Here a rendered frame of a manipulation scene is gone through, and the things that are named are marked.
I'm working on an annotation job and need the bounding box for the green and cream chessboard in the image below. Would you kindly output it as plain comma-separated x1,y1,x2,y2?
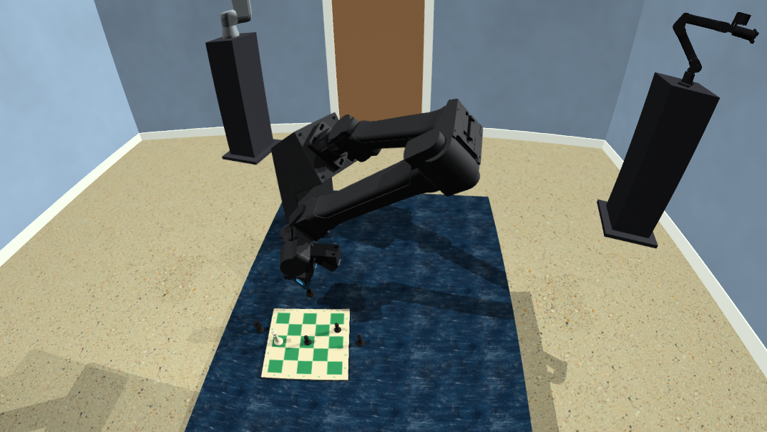
261,308,350,381

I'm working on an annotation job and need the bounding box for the white chess queen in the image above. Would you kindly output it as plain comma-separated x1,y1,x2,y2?
271,330,283,346

